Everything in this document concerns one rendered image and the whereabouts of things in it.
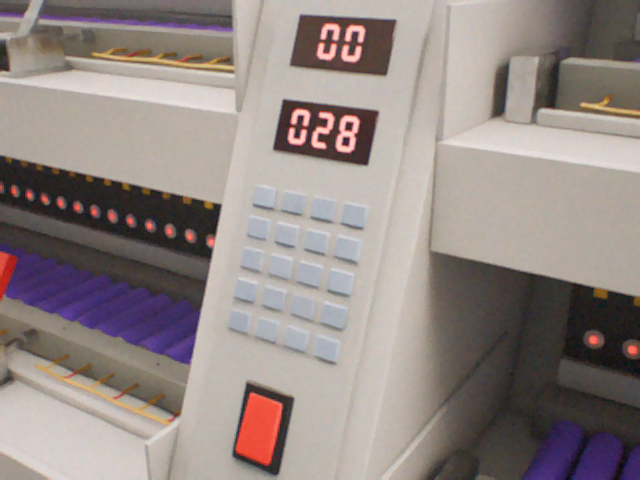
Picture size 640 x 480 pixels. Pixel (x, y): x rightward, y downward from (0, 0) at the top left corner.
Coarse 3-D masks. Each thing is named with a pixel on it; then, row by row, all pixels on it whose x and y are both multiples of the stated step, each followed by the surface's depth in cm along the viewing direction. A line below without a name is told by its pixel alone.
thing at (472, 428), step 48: (576, 288) 40; (576, 336) 41; (624, 336) 40; (480, 384) 39; (576, 384) 41; (624, 384) 40; (432, 432) 34; (480, 432) 41; (528, 432) 42; (576, 432) 38; (624, 432) 38
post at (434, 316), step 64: (448, 0) 28; (256, 64) 32; (384, 256) 29; (448, 256) 32; (384, 320) 29; (448, 320) 34; (512, 320) 43; (192, 384) 33; (384, 384) 29; (448, 384) 35; (384, 448) 30
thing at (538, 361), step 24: (600, 0) 45; (624, 0) 44; (600, 24) 45; (624, 24) 44; (600, 48) 45; (144, 264) 62; (552, 288) 45; (528, 312) 46; (552, 312) 45; (528, 336) 46; (552, 336) 45; (528, 360) 46; (552, 360) 45; (528, 384) 46; (552, 384) 45; (528, 408) 46
